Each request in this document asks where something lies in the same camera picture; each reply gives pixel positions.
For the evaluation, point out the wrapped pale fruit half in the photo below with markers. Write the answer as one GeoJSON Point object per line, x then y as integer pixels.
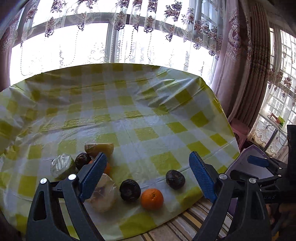
{"type": "Point", "coordinates": [104, 195]}

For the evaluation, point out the orange tangerine middle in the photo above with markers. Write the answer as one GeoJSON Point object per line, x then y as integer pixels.
{"type": "Point", "coordinates": [152, 199]}

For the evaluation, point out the dark passion fruit back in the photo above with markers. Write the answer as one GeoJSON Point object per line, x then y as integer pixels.
{"type": "Point", "coordinates": [81, 160]}

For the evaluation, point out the orange tangerine back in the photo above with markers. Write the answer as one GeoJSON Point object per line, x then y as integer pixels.
{"type": "Point", "coordinates": [107, 168]}

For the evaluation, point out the green item on table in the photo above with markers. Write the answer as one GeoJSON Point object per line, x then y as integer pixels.
{"type": "Point", "coordinates": [280, 121]}

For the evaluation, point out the brown striped drape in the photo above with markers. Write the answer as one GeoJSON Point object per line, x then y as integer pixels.
{"type": "Point", "coordinates": [254, 92]}

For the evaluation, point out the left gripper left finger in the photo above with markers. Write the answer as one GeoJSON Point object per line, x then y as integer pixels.
{"type": "Point", "coordinates": [46, 222]}

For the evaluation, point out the white round side table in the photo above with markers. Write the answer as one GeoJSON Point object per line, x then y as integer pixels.
{"type": "Point", "coordinates": [272, 121]}

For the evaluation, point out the wrapped green fruit slice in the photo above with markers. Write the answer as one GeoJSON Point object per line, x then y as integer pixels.
{"type": "Point", "coordinates": [62, 166]}

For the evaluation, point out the floral pink curtain right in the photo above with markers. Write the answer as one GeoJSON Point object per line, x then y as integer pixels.
{"type": "Point", "coordinates": [231, 74]}

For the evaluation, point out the person's left hand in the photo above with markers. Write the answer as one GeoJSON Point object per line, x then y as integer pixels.
{"type": "Point", "coordinates": [282, 220]}

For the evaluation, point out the small dark passion fruit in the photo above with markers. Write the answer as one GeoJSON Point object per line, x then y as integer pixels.
{"type": "Point", "coordinates": [129, 190]}

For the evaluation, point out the yellow checkered plastic tablecloth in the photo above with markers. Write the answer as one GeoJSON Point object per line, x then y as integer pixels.
{"type": "Point", "coordinates": [154, 116]}

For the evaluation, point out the orange tangerine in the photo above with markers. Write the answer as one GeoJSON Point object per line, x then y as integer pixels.
{"type": "Point", "coordinates": [107, 168]}
{"type": "Point", "coordinates": [152, 199]}

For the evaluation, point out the purple white cardboard box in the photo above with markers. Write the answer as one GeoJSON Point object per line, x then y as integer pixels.
{"type": "Point", "coordinates": [274, 169]}

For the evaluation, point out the pink plastic stool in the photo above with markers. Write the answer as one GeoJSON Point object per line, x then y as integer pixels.
{"type": "Point", "coordinates": [240, 131]}

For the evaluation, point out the large dark passion fruit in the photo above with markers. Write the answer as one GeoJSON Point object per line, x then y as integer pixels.
{"type": "Point", "coordinates": [175, 179]}

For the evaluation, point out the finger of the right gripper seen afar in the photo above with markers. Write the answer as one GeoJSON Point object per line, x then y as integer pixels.
{"type": "Point", "coordinates": [257, 161]}

